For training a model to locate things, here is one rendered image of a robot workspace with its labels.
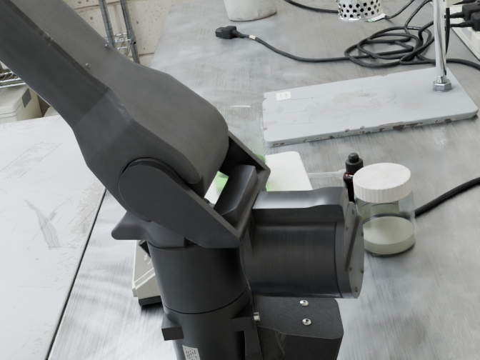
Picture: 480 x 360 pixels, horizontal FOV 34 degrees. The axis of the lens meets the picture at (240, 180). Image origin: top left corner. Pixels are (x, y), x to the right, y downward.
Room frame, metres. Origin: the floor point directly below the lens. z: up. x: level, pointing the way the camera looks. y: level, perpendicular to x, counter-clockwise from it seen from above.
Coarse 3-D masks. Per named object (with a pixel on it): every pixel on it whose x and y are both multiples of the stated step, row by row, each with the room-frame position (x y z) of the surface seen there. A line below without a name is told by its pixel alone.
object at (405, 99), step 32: (288, 96) 1.17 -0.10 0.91; (320, 96) 1.14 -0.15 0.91; (352, 96) 1.12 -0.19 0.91; (384, 96) 1.10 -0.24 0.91; (416, 96) 1.07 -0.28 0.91; (448, 96) 1.05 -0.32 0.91; (288, 128) 1.04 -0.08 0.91; (320, 128) 1.02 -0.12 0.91; (352, 128) 1.00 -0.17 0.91; (384, 128) 1.00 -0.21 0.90
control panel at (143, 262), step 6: (138, 240) 0.76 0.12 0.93; (138, 246) 0.74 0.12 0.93; (138, 252) 0.73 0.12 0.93; (144, 252) 0.72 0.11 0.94; (138, 258) 0.72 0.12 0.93; (144, 258) 0.71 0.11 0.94; (150, 258) 0.70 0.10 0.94; (138, 264) 0.70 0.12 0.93; (144, 264) 0.69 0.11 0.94; (150, 264) 0.68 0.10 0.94; (138, 270) 0.69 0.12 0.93; (144, 270) 0.68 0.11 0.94; (138, 276) 0.68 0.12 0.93
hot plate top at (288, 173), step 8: (288, 152) 0.79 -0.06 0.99; (296, 152) 0.79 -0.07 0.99; (272, 160) 0.78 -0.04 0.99; (280, 160) 0.77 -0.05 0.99; (288, 160) 0.77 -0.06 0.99; (296, 160) 0.77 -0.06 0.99; (272, 168) 0.76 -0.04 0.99; (280, 168) 0.75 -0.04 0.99; (288, 168) 0.75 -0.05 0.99; (296, 168) 0.75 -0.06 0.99; (304, 168) 0.75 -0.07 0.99; (272, 176) 0.74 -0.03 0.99; (280, 176) 0.73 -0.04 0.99; (288, 176) 0.73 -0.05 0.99; (296, 176) 0.73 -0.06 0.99; (304, 176) 0.72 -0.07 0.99; (272, 184) 0.72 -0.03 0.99; (280, 184) 0.72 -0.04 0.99; (288, 184) 0.71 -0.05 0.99; (296, 184) 0.71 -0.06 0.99; (304, 184) 0.71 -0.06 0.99; (208, 192) 0.73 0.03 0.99; (216, 200) 0.71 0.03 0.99
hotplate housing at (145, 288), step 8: (152, 272) 0.67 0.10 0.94; (136, 280) 0.68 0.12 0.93; (144, 280) 0.67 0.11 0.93; (152, 280) 0.67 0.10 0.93; (136, 288) 0.67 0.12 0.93; (144, 288) 0.67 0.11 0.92; (152, 288) 0.67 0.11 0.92; (136, 296) 0.67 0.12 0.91; (144, 296) 0.67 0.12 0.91; (152, 296) 0.67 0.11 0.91; (160, 296) 0.67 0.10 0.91; (144, 304) 0.67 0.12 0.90
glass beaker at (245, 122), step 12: (228, 108) 0.75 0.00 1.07; (240, 108) 0.75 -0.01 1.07; (252, 108) 0.74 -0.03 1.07; (228, 120) 0.75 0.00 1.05; (240, 120) 0.75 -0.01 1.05; (252, 120) 0.74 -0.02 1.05; (240, 132) 0.69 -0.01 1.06; (252, 132) 0.70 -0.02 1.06; (252, 144) 0.70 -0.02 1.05; (264, 144) 0.71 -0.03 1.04; (264, 156) 0.71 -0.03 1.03; (216, 180) 0.70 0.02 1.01; (216, 192) 0.71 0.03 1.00
